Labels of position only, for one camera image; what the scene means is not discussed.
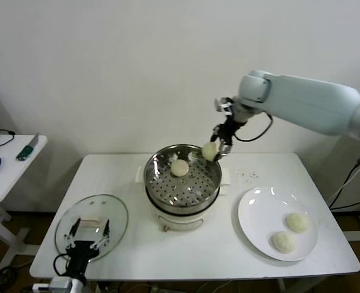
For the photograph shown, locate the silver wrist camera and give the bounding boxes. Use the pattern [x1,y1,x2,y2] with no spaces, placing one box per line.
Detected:
[213,96,234,116]
[32,276,74,293]

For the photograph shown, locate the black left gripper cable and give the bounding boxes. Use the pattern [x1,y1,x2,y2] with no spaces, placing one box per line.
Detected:
[53,253,73,276]

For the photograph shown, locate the green handled knife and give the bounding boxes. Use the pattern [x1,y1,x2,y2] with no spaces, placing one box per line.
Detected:
[16,133,40,162]

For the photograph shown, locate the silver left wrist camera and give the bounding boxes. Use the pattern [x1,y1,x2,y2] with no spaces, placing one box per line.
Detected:
[32,276,74,293]

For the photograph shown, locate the black wall cable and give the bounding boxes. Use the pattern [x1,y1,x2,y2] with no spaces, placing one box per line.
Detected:
[326,163,360,211]

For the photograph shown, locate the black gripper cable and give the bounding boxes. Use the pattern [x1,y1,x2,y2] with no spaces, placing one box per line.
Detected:
[233,112,274,142]
[53,253,73,276]

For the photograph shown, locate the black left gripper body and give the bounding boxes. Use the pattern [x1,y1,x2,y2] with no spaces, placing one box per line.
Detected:
[65,240,100,278]

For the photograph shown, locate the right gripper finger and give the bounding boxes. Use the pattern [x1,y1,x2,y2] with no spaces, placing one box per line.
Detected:
[210,123,223,143]
[214,136,235,162]

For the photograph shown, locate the stainless steel steamer basket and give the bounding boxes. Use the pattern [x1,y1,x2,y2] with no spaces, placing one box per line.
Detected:
[136,143,232,216]

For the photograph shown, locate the white side table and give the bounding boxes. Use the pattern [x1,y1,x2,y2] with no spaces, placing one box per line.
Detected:
[0,134,49,275]

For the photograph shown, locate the round glass pot lid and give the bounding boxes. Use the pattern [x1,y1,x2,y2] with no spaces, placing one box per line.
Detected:
[54,194,129,264]

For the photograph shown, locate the white steamed baozi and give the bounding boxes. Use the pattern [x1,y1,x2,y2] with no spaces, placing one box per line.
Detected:
[201,142,222,162]
[285,212,310,233]
[270,231,297,254]
[169,159,189,178]

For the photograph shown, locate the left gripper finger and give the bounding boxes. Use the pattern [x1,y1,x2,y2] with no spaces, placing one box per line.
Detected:
[64,219,82,248]
[90,219,111,250]

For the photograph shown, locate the white round plate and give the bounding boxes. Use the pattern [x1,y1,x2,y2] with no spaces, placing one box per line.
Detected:
[237,186,318,262]

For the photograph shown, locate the white electric cooker pot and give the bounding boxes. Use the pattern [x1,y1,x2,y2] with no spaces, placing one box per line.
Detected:
[145,183,229,233]

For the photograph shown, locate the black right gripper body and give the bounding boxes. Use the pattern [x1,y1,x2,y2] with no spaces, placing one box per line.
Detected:
[218,114,248,140]

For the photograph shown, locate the white wall cable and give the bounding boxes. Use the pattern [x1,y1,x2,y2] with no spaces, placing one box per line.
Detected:
[326,166,360,206]

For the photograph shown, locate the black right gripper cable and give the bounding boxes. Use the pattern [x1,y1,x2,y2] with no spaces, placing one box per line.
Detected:
[233,112,274,142]

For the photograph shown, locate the thin black looped cable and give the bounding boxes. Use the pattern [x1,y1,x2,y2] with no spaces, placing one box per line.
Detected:
[0,129,15,147]

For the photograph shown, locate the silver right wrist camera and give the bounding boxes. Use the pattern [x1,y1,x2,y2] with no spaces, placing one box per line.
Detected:
[213,96,234,116]

